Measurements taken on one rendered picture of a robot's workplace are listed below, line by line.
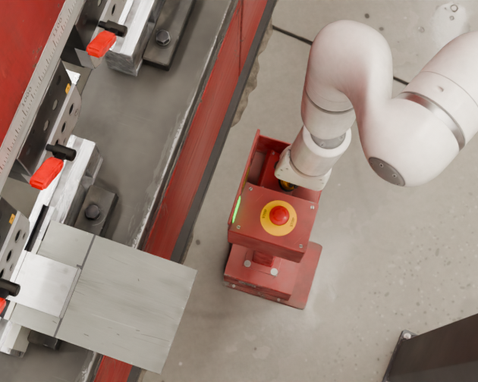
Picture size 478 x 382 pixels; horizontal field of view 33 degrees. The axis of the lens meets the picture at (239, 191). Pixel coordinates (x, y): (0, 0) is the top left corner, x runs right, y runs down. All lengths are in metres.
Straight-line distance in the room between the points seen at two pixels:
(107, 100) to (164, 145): 0.14
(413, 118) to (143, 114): 0.73
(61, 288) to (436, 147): 0.69
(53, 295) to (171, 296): 0.19
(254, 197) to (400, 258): 0.90
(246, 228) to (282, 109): 0.96
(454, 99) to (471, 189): 1.57
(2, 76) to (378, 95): 0.43
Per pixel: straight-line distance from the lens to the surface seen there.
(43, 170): 1.10
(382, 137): 0.95
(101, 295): 1.36
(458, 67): 0.99
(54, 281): 1.38
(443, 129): 0.96
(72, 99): 1.20
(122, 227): 1.51
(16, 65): 0.99
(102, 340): 1.36
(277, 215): 1.57
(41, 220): 1.42
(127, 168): 1.54
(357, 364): 2.37
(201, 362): 2.34
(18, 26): 0.96
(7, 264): 1.18
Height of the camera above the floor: 2.34
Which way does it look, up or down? 75 degrees down
